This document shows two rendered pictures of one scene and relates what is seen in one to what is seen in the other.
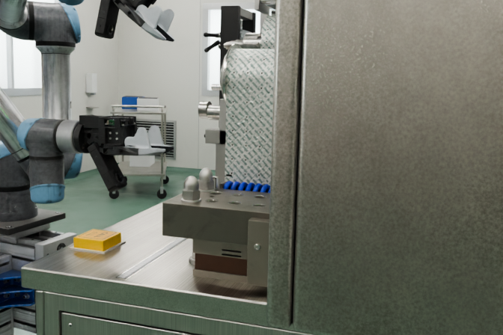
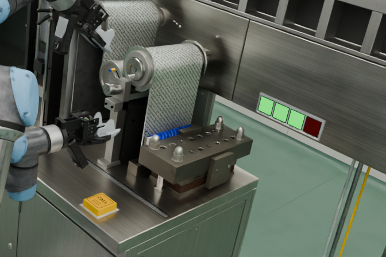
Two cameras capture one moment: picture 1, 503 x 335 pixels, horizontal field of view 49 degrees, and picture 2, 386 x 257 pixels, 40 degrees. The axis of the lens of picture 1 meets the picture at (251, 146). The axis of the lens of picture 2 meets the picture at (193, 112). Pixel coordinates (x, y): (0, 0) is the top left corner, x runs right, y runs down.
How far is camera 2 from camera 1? 1.61 m
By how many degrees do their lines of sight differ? 68
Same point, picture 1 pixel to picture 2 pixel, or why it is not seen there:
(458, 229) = not seen: outside the picture
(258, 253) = (216, 173)
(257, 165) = (160, 121)
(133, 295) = (177, 222)
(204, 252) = (186, 183)
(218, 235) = (197, 172)
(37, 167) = (32, 173)
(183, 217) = (184, 171)
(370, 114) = not seen: outside the picture
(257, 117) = (164, 94)
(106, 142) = (85, 136)
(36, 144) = (33, 156)
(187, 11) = not seen: outside the picture
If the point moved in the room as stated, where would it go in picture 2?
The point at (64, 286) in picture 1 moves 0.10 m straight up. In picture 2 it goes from (143, 238) to (149, 208)
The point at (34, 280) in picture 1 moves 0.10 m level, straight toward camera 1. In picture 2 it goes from (126, 245) to (162, 252)
